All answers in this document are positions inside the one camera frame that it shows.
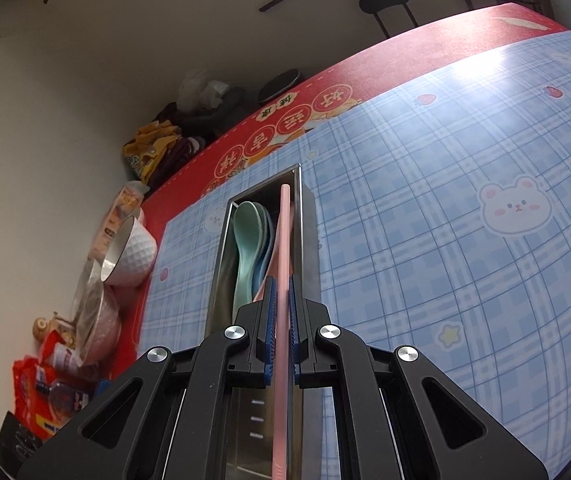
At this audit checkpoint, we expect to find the pink chopstick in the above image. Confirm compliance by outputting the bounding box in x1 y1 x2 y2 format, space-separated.
272 184 291 480

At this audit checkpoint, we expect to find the mint green plastic spoon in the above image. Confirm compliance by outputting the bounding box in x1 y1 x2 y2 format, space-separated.
232 202 266 310

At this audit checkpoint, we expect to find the pink plastic spoon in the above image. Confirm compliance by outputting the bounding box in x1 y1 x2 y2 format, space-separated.
253 275 277 302

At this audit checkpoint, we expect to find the small clear bottle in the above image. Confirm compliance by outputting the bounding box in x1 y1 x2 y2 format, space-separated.
48 382 90 422

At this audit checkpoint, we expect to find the glass bowl with plastic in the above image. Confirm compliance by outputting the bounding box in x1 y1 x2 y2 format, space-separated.
72 259 122 367

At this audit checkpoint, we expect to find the red snack package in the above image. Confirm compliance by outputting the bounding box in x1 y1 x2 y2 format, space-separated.
12 353 97 443

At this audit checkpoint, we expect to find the small wooden figurine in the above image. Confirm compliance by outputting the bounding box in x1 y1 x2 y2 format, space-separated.
32 314 76 348

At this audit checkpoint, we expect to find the white textured ceramic bowl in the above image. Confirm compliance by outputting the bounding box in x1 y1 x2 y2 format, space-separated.
100 216 158 287

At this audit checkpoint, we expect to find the stainless steel utensil tray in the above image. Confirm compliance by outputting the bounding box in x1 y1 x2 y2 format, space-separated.
205 165 323 479

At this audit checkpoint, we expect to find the light blue plastic spoon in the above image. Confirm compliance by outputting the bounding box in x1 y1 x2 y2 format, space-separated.
252 203 275 296

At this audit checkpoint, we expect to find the blue plaid table mat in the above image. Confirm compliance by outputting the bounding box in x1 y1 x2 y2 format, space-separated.
139 32 571 474

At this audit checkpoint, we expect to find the beige printed snack box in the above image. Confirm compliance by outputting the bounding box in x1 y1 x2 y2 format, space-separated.
88 180 150 262

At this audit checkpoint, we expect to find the yellow snack bag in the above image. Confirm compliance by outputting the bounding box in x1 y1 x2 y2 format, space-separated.
122 120 189 184

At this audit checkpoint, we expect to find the red printed table mat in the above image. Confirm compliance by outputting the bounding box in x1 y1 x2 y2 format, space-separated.
109 6 569 377

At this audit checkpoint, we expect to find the clear plastic bag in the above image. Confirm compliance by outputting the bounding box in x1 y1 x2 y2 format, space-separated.
176 70 229 114

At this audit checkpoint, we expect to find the black round floor scale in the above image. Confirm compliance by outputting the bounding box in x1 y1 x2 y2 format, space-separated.
256 68 304 106

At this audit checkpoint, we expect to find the black round stool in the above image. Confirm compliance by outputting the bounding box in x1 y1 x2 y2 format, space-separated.
358 0 419 39

